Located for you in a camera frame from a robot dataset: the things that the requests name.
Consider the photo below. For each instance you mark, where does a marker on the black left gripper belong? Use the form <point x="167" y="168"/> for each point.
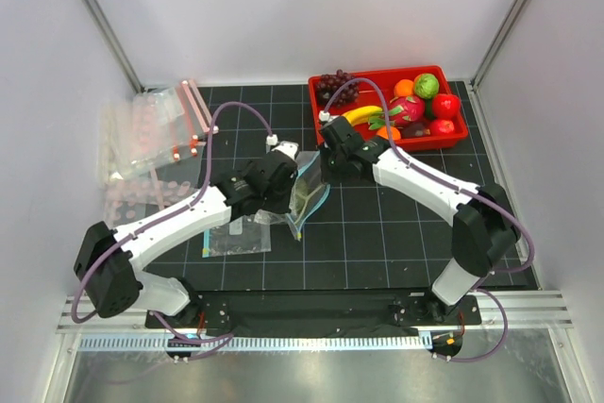
<point x="283" y="205"/>

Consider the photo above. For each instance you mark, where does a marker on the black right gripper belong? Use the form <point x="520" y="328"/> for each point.
<point x="325" y="151"/>

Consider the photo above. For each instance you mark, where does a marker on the green netted melon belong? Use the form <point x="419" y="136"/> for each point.
<point x="308" y="190"/>

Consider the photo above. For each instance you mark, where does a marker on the clear zip bag blue zipper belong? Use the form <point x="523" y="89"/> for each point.
<point x="305" y="160"/>

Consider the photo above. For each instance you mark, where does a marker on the clear zip bag white label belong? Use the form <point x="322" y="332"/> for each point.
<point x="242" y="236"/>

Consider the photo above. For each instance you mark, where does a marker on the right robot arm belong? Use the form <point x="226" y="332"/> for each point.
<point x="480" y="216"/>

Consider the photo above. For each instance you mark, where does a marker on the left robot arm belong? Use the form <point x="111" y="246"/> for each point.
<point x="110" y="264"/>

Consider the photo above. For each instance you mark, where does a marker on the stack of pink zip bags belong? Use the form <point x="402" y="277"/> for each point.
<point x="153" y="129"/>

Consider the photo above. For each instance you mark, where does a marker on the clear bag pink dots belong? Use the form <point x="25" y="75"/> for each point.
<point x="129" y="200"/>

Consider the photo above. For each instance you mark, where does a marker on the yellow banana bunch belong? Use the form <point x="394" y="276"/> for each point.
<point x="361" y="115"/>

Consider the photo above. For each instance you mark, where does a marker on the orange tangerine front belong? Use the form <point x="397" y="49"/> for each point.
<point x="387" y="132"/>

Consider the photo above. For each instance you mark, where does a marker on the orange tangerine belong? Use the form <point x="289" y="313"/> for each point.
<point x="403" y="88"/>
<point x="387" y="132"/>

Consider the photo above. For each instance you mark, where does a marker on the purple grape bunch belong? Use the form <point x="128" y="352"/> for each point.
<point x="328" y="84"/>

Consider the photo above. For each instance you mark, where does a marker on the pink dragon fruit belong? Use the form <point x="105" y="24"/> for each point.
<point x="401" y="112"/>

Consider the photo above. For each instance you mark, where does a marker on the orange tangerine back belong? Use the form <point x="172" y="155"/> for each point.
<point x="403" y="88"/>

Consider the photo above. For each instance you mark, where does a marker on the red apple small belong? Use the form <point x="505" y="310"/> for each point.
<point x="441" y="127"/>

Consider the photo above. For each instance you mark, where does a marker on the green cabbage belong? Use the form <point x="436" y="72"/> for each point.
<point x="426" y="86"/>

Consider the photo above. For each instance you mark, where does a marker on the red apple large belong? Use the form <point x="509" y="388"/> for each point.
<point x="445" y="106"/>

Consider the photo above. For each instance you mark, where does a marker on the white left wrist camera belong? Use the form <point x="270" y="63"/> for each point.
<point x="290" y="149"/>

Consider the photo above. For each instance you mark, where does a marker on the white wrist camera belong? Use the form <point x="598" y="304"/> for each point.
<point x="325" y="117"/>
<point x="290" y="149"/>

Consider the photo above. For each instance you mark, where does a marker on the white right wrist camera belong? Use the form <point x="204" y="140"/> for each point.
<point x="325" y="117"/>

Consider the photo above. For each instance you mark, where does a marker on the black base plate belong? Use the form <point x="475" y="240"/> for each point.
<point x="316" y="314"/>

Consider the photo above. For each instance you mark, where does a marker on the right aluminium corner post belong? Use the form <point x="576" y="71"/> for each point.
<point x="510" y="21"/>

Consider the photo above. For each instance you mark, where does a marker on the aluminium corner post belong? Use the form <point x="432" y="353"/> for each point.
<point x="510" y="21"/>
<point x="110" y="38"/>

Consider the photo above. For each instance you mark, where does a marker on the aluminium slotted rail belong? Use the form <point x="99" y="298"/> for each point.
<point x="163" y="341"/>

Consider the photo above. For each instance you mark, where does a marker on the left aluminium corner post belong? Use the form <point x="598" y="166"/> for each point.
<point x="110" y="38"/>

